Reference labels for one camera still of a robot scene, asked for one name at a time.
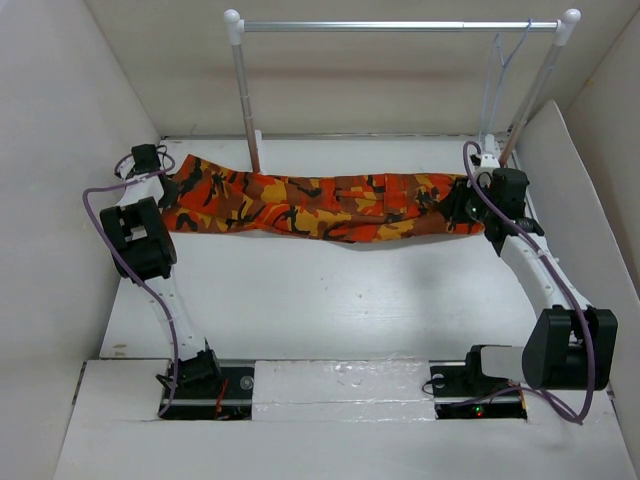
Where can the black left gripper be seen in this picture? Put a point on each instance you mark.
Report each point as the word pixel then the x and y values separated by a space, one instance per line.
pixel 171 196

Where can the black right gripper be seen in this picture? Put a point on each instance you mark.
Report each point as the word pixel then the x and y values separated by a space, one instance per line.
pixel 452 204

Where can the orange camouflage trousers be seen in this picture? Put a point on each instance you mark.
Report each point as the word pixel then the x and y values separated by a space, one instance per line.
pixel 214 199

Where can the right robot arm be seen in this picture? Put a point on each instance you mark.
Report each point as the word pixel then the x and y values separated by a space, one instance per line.
pixel 572 343

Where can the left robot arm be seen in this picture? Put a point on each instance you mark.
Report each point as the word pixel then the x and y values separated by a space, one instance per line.
pixel 143 251

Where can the white clothes rack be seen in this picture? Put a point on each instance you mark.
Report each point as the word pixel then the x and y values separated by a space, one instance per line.
pixel 562 29

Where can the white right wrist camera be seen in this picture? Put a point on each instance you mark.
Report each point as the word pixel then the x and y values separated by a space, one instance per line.
pixel 484 165

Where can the aluminium side rail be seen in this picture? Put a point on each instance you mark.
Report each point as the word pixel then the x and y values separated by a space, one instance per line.
pixel 530 211

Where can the blue wire hanger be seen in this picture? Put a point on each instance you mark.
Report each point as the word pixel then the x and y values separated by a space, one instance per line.
pixel 497 68

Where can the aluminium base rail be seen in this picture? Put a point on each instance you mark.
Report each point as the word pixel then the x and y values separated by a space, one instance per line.
pixel 392 390

